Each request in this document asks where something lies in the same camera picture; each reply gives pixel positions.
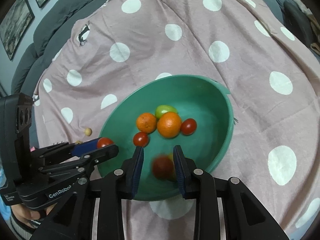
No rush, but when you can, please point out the green plastic bowl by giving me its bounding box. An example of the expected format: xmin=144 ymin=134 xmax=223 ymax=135
xmin=97 ymin=74 xmax=234 ymax=202

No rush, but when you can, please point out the green tomato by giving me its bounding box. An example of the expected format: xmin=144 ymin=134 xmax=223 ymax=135
xmin=155 ymin=104 xmax=178 ymax=119

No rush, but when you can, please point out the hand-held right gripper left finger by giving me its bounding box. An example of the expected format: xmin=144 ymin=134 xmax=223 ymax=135
xmin=30 ymin=145 xmax=145 ymax=240

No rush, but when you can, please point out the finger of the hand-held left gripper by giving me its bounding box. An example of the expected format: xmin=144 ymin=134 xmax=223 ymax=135
xmin=31 ymin=137 xmax=101 ymax=167
xmin=40 ymin=144 xmax=119 ymax=180

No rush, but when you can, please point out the person's left hand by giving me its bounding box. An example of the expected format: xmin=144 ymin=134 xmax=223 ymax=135
xmin=11 ymin=201 xmax=57 ymax=228

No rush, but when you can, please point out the large orange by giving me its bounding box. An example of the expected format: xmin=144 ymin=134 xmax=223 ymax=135
xmin=157 ymin=112 xmax=182 ymax=138

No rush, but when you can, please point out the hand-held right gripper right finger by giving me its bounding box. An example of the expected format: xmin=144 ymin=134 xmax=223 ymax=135
xmin=173 ymin=145 xmax=290 ymax=240

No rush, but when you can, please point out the pink polka dot blanket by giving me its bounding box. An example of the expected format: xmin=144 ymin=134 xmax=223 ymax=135
xmin=32 ymin=0 xmax=320 ymax=238

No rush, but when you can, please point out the person's left forearm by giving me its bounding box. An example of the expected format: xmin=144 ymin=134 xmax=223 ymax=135
xmin=7 ymin=215 xmax=44 ymax=240

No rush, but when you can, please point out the small dark red tomato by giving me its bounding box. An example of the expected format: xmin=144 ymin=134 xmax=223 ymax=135
xmin=97 ymin=137 xmax=114 ymax=149

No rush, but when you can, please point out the small orange mandarin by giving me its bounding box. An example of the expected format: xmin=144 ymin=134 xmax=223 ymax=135
xmin=136 ymin=113 xmax=157 ymax=133

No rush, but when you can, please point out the grey sofa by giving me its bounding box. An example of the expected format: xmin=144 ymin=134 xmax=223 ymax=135
xmin=11 ymin=0 xmax=320 ymax=95

